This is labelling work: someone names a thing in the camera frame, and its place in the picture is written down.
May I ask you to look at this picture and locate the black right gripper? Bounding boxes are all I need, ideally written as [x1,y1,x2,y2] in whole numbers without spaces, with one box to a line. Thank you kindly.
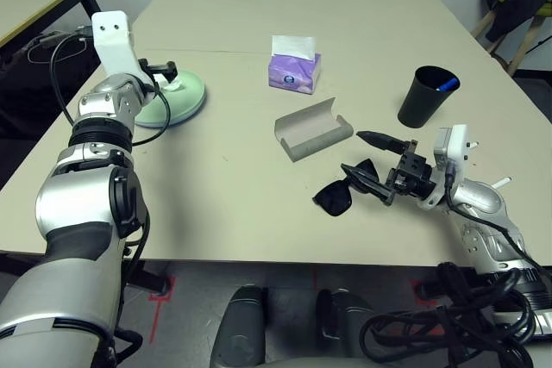
[340,129,437,208]

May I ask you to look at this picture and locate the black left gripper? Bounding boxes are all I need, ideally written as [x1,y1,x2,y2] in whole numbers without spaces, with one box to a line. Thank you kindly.
[137,58,179,84]

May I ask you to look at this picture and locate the white tissue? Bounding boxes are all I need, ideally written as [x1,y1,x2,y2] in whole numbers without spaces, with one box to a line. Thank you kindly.
[157,74,182,91]

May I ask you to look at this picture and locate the light green plate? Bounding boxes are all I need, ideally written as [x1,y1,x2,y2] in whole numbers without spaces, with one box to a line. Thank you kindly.
[133,68,207,126]

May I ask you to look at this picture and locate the black sunglasses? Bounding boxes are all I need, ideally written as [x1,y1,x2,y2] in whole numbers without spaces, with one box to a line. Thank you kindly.
[312,159,380,217]

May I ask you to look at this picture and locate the grey glasses case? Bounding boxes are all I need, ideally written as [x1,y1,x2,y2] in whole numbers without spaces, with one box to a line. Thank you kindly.
[273,97,354,164]

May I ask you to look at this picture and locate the light blue plate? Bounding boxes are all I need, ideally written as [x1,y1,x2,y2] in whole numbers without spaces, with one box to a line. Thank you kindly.
[135,103,206,128]

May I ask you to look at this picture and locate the black cup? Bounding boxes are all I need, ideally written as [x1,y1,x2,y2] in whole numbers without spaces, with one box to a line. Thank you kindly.
[397,65,461,128]

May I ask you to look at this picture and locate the grey power strip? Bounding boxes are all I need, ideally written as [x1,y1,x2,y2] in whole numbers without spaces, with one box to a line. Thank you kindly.
[28,31,66,48]

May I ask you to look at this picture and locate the purple tissue pack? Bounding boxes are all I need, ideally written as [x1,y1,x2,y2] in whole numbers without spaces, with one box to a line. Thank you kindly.
[267,34,323,97]

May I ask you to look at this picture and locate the grey right robot foot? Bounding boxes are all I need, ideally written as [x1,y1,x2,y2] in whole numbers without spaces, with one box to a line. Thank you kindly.
[317,288,377,352]

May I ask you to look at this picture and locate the grey robot foot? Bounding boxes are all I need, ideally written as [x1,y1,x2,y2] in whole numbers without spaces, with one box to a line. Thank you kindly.
[317,288,377,352]
[210,284,271,368]

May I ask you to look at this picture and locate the wooden stool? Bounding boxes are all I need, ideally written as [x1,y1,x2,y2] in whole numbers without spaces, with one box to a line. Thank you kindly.
[472,8,549,78]

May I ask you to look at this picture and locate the beige robot torso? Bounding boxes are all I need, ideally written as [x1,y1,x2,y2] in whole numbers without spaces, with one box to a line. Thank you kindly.
[258,357,367,368]

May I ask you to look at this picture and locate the grey left robot foot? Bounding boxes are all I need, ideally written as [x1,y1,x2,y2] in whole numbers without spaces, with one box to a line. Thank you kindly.
[210,284,271,368]

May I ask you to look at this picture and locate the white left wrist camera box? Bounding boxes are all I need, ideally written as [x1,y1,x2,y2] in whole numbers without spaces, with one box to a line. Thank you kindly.
[91,9,146,81]

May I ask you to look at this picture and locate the black left wrist camera cable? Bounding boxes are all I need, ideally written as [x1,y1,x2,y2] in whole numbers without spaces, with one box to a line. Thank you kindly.
[49,25,173,147]

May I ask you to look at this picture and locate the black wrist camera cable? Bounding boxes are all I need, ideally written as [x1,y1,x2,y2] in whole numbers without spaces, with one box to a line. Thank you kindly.
[443,160,552,285]
[49,25,173,147]

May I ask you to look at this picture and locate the white floor cable loop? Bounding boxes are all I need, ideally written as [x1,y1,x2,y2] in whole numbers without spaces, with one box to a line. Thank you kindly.
[27,34,94,64]

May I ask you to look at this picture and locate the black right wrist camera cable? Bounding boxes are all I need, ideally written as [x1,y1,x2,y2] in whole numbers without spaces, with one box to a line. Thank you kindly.
[443,160,552,285]

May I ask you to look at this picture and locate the black cable bundle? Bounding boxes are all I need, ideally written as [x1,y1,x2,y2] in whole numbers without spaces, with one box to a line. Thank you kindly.
[360,262,538,368]

